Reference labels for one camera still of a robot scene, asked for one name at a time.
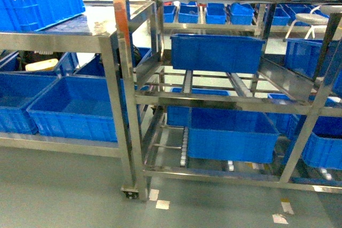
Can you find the blue bin shelf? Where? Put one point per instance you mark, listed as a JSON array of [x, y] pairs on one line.
[[216, 53], [221, 134]]

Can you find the blue bin middle shelf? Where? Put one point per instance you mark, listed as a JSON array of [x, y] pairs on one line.
[[216, 53]]

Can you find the blue bin lower shelf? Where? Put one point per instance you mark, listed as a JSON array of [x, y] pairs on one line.
[[221, 134]]

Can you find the beige plastic container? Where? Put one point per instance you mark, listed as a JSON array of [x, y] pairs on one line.
[[45, 65]]

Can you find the blue bin right middle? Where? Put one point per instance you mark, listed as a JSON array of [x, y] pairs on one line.
[[302, 56]]

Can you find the stainless steel shelf rack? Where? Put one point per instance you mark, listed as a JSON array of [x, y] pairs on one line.
[[273, 89]]

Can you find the blue bin right lower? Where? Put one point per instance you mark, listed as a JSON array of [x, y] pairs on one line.
[[323, 148]]

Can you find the blue bin cart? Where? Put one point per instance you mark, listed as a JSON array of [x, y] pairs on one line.
[[75, 107], [18, 91]]

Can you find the blue bin cart lower left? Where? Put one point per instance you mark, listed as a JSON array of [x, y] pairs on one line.
[[18, 91]]

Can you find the white round stool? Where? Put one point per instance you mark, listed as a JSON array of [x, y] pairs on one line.
[[314, 20]]

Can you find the blue bin cart lower front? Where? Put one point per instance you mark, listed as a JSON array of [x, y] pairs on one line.
[[75, 107]]

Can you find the stainless steel cart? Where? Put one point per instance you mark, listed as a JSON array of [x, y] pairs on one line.
[[99, 37]]

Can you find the large blue crate on cart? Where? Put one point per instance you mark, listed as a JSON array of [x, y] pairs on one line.
[[34, 15]]

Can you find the small blue bin rear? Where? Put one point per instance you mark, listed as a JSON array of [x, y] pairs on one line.
[[241, 14], [216, 15], [188, 14]]

